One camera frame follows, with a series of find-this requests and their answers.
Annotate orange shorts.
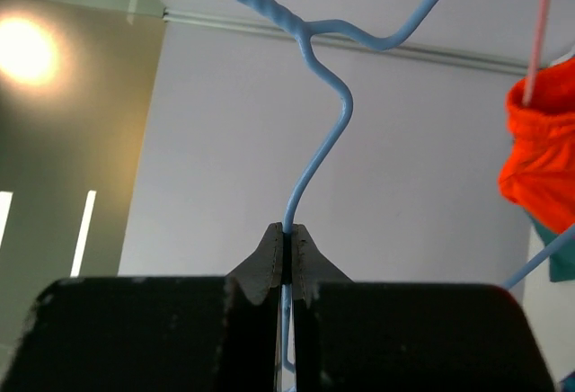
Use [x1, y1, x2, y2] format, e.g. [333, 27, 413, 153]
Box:
[498, 58, 574, 234]

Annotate teal green shorts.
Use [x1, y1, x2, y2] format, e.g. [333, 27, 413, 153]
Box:
[530, 217, 575, 282]

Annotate pink hanger for orange shorts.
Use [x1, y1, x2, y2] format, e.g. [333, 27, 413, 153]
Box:
[522, 0, 550, 107]

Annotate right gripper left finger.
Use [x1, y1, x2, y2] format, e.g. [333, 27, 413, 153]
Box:
[1, 223, 283, 391]

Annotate blue hanger for patterned shorts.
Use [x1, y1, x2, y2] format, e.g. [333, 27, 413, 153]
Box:
[123, 0, 575, 375]

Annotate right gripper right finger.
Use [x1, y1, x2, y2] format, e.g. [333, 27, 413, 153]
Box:
[291, 225, 555, 391]

